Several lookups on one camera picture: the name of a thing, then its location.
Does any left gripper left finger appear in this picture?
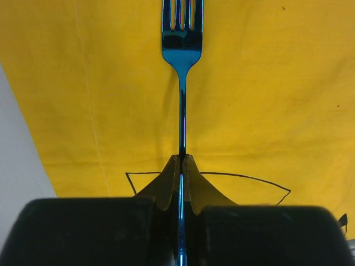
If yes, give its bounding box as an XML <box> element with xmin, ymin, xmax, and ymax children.
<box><xmin>1</xmin><ymin>155</ymin><xmax>180</xmax><ymax>265</ymax></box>

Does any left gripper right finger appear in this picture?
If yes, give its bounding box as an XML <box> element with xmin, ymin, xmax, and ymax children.
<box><xmin>181</xmin><ymin>155</ymin><xmax>354</xmax><ymax>265</ymax></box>

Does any yellow Pikachu placemat cloth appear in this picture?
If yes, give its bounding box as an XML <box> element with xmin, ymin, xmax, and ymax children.
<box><xmin>1</xmin><ymin>1</ymin><xmax>354</xmax><ymax>239</ymax></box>

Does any blue metal fork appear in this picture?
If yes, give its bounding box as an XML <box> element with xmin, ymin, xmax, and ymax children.
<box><xmin>160</xmin><ymin>0</ymin><xmax>204</xmax><ymax>266</ymax></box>

